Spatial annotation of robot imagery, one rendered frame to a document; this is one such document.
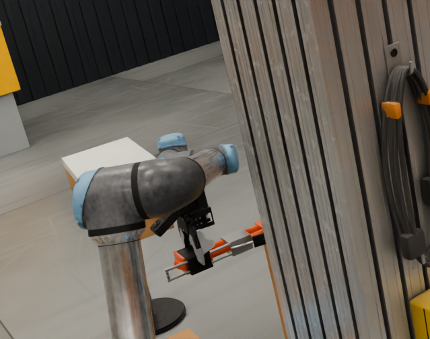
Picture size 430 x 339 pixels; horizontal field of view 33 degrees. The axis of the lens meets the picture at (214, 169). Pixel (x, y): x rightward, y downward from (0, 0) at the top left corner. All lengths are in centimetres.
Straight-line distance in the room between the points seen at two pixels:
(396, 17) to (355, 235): 31
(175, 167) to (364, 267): 49
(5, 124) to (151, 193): 794
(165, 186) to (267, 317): 274
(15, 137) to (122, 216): 795
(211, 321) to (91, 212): 279
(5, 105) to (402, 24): 838
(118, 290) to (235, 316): 274
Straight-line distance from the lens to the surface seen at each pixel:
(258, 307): 419
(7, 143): 932
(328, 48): 97
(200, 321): 419
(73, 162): 408
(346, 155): 101
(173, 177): 140
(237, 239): 204
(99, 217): 142
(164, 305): 441
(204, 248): 197
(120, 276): 144
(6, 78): 919
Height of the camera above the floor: 206
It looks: 18 degrees down
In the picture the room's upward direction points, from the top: 14 degrees counter-clockwise
